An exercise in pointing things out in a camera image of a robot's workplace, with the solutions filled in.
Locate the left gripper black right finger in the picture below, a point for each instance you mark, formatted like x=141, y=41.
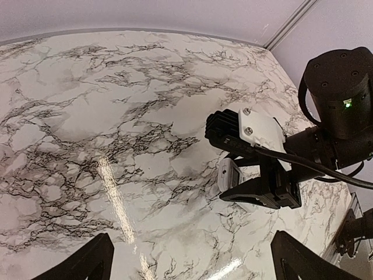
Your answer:
x=293, y=260

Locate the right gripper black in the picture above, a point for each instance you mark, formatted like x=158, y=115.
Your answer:
x=274, y=188

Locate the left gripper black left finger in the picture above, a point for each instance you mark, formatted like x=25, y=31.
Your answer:
x=91, y=261

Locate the white remote control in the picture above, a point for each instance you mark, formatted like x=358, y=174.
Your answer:
x=229, y=178

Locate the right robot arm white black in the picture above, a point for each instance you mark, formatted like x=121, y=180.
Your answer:
x=335, y=93

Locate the front aluminium rail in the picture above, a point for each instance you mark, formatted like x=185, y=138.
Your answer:
x=330, y=254

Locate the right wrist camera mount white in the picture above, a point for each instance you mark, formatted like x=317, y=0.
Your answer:
x=259, y=129

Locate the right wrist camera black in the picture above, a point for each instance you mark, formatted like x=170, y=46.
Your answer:
x=222, y=131

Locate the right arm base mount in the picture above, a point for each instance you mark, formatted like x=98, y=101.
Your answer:
x=353, y=229

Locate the right aluminium frame post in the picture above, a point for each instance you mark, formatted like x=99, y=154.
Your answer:
x=305, y=8

